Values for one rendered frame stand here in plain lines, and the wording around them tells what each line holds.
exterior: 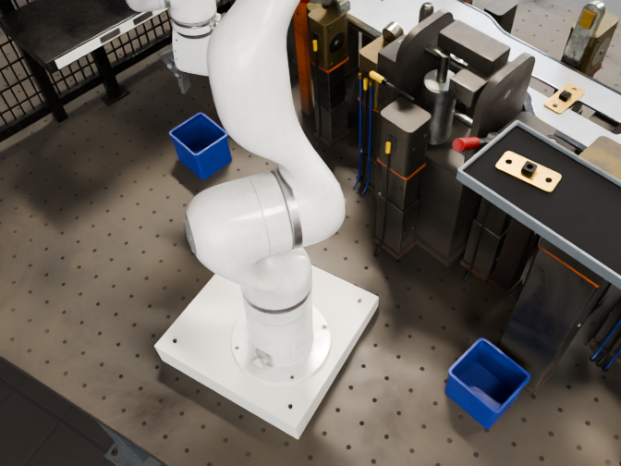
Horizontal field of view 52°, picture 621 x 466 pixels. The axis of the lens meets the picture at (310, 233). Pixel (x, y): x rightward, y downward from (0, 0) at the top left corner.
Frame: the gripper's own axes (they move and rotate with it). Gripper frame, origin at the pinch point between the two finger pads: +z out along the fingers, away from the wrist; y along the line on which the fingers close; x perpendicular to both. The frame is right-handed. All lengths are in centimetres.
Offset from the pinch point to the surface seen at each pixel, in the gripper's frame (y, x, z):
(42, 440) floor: 47, 51, 102
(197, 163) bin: 4.7, 1.3, 21.7
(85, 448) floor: 33, 50, 101
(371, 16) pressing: -28.9, -26.3, -5.1
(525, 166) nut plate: -60, 27, -22
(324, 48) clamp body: -21.3, -14.7, -3.7
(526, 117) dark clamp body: -61, 7, -13
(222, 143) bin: 0.5, -4.6, 20.0
